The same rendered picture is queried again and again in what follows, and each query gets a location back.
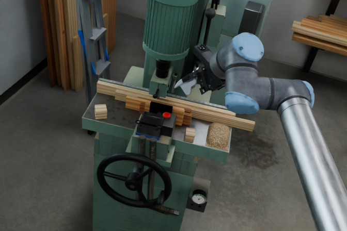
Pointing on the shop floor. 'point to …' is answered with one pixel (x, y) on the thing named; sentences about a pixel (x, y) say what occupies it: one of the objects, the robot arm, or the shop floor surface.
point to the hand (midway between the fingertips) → (191, 81)
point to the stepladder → (91, 88)
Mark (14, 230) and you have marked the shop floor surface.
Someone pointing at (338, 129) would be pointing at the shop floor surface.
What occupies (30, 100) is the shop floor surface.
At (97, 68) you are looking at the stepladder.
